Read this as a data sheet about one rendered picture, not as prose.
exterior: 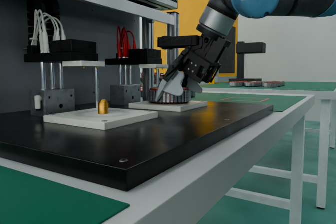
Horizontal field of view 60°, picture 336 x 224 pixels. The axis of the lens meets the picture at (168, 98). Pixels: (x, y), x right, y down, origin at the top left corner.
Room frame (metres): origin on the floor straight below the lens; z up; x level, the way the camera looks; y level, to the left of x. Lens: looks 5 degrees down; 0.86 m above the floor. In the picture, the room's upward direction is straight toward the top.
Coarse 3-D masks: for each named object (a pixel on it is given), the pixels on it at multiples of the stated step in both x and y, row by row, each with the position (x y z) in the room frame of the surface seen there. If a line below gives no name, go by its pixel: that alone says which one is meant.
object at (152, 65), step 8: (144, 48) 0.76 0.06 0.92; (136, 56) 0.77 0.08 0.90; (144, 56) 0.75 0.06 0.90; (152, 56) 0.77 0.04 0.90; (160, 56) 0.80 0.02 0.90; (112, 64) 0.81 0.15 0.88; (120, 64) 0.79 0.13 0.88; (128, 64) 0.79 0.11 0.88; (136, 64) 0.79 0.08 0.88; (144, 64) 0.76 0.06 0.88; (152, 64) 0.74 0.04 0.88; (160, 64) 0.76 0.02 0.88; (120, 72) 0.80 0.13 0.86; (120, 80) 0.80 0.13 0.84
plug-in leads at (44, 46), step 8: (40, 16) 0.62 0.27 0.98; (48, 16) 0.63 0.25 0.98; (40, 24) 0.61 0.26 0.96; (56, 24) 0.61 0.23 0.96; (40, 32) 0.61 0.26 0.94; (56, 32) 0.61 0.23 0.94; (32, 40) 0.62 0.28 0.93; (40, 40) 0.61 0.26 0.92; (32, 48) 0.61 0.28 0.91; (40, 48) 0.61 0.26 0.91; (48, 48) 0.59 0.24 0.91
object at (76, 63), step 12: (60, 48) 0.56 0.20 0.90; (72, 48) 0.54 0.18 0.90; (84, 48) 0.57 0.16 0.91; (24, 60) 0.61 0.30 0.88; (36, 60) 0.59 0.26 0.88; (48, 60) 0.57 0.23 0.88; (60, 60) 0.55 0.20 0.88; (72, 60) 0.54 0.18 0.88; (84, 60) 0.57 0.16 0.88; (96, 60) 0.59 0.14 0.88; (60, 72) 0.64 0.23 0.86; (60, 84) 0.63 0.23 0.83
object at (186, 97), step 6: (150, 90) 0.72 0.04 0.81; (156, 90) 0.71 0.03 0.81; (186, 90) 0.72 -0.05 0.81; (150, 96) 0.72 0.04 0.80; (162, 96) 0.71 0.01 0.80; (168, 96) 0.70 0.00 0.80; (174, 96) 0.70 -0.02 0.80; (180, 96) 0.70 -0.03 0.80; (186, 96) 0.72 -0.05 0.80; (156, 102) 0.71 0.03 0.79; (162, 102) 0.71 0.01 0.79; (168, 102) 0.70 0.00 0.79; (174, 102) 0.70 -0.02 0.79; (180, 102) 0.71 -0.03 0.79; (186, 102) 0.73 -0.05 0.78
